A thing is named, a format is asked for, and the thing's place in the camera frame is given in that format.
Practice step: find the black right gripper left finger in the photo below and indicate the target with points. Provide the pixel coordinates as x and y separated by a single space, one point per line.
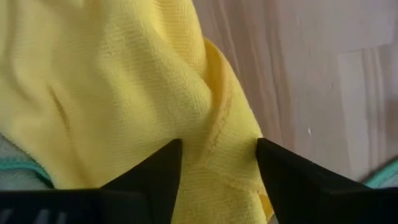
124 205

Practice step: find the yellow microfiber towel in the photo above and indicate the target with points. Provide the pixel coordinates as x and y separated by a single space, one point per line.
93 93

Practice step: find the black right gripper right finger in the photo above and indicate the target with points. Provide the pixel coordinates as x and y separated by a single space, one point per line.
311 199

